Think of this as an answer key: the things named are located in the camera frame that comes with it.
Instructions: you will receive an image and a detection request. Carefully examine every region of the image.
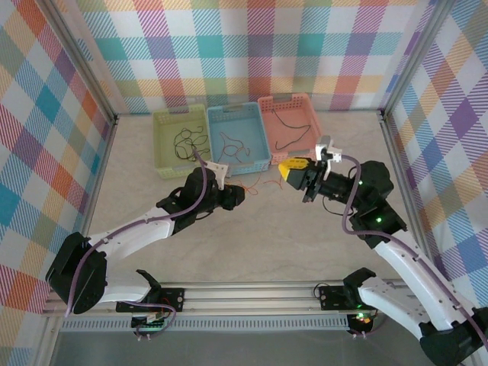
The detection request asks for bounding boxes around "aluminium mounting rail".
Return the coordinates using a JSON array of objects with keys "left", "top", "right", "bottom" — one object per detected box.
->
[{"left": 41, "top": 281, "right": 464, "bottom": 316}]

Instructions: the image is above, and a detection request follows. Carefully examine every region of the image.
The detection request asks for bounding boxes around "pink plastic basket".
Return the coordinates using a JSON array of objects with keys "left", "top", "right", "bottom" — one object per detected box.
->
[{"left": 257, "top": 93, "right": 327, "bottom": 165}]

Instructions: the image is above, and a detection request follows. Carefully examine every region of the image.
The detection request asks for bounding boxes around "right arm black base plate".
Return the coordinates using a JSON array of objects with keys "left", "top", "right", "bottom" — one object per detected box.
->
[{"left": 319, "top": 284, "right": 390, "bottom": 310}]

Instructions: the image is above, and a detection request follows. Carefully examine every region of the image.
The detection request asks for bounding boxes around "right aluminium side rail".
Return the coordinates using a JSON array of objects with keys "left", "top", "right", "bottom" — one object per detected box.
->
[{"left": 379, "top": 110, "right": 435, "bottom": 281}]

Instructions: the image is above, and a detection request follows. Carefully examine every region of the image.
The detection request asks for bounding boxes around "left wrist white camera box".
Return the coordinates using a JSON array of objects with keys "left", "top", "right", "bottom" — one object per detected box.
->
[{"left": 205, "top": 160, "right": 231, "bottom": 190}]

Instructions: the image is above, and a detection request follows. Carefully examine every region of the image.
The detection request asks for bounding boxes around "grey slotted cable duct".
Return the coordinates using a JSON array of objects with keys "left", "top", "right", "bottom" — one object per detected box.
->
[{"left": 60, "top": 318, "right": 352, "bottom": 332}]

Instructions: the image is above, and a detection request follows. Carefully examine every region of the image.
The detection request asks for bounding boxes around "right aluminium frame post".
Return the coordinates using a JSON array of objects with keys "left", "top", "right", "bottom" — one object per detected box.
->
[{"left": 380, "top": 0, "right": 458, "bottom": 115}]

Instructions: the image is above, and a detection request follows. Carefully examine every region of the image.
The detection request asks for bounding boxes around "red-brown thin cable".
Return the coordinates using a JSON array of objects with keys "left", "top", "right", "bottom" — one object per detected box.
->
[{"left": 218, "top": 131, "right": 251, "bottom": 166}]

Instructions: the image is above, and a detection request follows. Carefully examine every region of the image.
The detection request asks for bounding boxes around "green plastic basket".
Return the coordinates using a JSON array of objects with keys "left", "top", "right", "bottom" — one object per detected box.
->
[{"left": 152, "top": 104, "right": 214, "bottom": 181}]

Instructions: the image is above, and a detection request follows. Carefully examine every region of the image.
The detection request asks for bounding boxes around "dark green thin cable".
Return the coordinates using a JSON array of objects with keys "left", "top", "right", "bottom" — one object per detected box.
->
[{"left": 271, "top": 109, "right": 312, "bottom": 151}]

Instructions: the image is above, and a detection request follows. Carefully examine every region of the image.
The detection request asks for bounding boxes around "left aluminium frame post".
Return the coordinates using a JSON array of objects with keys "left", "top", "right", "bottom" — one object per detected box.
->
[{"left": 41, "top": 0, "right": 119, "bottom": 121}]

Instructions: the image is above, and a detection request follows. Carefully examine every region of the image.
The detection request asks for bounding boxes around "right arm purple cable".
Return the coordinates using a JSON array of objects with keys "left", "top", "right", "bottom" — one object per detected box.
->
[{"left": 340, "top": 154, "right": 488, "bottom": 346}]

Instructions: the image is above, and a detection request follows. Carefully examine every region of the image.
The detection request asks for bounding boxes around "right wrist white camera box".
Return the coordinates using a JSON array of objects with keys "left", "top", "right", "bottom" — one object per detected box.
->
[{"left": 315, "top": 135, "right": 345, "bottom": 165}]

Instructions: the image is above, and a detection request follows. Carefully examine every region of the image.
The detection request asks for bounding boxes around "left aluminium side rail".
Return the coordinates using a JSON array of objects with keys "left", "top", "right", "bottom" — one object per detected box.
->
[{"left": 66, "top": 114, "right": 120, "bottom": 285}]

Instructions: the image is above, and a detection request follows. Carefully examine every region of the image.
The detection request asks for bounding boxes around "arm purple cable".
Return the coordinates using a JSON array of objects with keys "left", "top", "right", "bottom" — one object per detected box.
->
[
  {"left": 64, "top": 148, "right": 210, "bottom": 340},
  {"left": 340, "top": 154, "right": 488, "bottom": 346}
]

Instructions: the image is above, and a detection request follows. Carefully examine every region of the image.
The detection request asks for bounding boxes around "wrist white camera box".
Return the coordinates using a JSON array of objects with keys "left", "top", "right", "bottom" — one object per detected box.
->
[
  {"left": 205, "top": 160, "right": 231, "bottom": 190},
  {"left": 315, "top": 135, "right": 345, "bottom": 165}
]

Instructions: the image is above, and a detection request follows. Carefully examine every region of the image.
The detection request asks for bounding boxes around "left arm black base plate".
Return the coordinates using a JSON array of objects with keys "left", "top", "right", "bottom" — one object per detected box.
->
[{"left": 116, "top": 288, "right": 186, "bottom": 313}]

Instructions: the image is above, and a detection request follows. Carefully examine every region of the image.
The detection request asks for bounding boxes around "blue plastic basket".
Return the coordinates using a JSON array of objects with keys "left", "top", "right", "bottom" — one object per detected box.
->
[{"left": 206, "top": 101, "right": 272, "bottom": 176}]

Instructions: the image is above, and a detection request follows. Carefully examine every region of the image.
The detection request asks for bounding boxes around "aluminium frame post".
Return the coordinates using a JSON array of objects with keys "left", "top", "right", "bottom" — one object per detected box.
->
[
  {"left": 380, "top": 0, "right": 458, "bottom": 115},
  {"left": 41, "top": 0, "right": 119, "bottom": 121}
]

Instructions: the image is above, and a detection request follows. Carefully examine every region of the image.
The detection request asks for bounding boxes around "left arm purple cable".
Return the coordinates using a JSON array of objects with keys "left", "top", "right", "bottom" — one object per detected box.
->
[{"left": 64, "top": 148, "right": 210, "bottom": 340}]

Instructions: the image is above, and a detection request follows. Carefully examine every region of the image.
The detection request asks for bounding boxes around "aluminium side rail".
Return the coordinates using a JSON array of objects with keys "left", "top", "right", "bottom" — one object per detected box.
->
[
  {"left": 379, "top": 110, "right": 435, "bottom": 281},
  {"left": 66, "top": 114, "right": 120, "bottom": 285}
]

